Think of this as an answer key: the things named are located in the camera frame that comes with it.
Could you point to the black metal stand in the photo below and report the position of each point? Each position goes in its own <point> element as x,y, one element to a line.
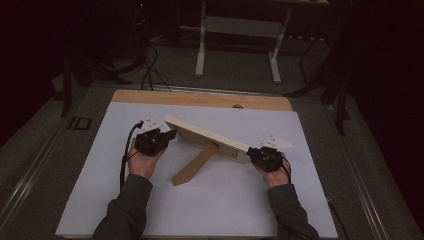
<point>340,110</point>
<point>66,90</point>

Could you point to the wooden picture frame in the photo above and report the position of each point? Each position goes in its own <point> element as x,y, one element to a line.
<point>206,135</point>

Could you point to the black floor socket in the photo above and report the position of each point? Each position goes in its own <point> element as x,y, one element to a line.
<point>80,123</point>

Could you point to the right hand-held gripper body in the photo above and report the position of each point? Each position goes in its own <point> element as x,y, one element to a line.
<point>268,158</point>

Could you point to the person's right hand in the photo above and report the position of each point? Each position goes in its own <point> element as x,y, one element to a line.
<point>276,178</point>

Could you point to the white table frame legs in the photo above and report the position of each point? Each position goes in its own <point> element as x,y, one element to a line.
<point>200,50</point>

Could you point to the metal floor rail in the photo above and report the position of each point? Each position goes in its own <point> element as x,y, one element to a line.
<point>26,186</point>
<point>360,186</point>

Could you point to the wooden table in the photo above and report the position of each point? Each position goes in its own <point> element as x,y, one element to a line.
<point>200,98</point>

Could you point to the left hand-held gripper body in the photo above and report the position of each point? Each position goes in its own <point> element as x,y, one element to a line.
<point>150,143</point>

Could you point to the person's left hand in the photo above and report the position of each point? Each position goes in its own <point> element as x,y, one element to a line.
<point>141,165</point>

